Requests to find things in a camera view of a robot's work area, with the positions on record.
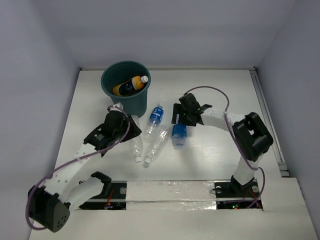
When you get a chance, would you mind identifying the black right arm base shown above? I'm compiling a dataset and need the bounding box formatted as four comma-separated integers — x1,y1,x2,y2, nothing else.
210,180,263,210

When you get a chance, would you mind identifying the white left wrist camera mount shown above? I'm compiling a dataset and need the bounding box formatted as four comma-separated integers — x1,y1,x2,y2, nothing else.
107,102,124,113

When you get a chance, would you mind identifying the aluminium rail right edge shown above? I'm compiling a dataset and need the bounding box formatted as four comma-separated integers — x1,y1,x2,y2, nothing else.
249,67,291,178

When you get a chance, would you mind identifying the silver foil tape strip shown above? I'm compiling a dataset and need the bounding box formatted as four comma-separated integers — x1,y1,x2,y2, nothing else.
125,180,217,211

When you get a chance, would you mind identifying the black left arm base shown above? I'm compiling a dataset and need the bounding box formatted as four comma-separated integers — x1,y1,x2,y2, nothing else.
79,181,127,211

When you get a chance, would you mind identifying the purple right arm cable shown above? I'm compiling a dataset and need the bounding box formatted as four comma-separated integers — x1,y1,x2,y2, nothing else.
186,85,265,210

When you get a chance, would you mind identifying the dark green plastic bin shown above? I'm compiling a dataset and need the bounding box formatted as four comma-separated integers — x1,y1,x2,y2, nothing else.
100,60,151,117

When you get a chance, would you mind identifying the orange juice bottle white cap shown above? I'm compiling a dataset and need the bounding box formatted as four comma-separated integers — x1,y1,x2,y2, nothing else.
112,75,149,97

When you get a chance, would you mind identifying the clear bottle dark blue label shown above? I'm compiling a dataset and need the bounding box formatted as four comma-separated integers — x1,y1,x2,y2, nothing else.
142,102,164,142

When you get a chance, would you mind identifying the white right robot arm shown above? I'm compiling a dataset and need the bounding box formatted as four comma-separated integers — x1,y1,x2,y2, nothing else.
171,93,274,196

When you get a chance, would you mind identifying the clear bottle blue cap label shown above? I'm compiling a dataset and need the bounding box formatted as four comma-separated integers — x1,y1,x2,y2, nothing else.
171,123,187,150

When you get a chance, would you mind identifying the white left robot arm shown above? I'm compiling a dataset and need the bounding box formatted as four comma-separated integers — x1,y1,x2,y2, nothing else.
25,107,142,233

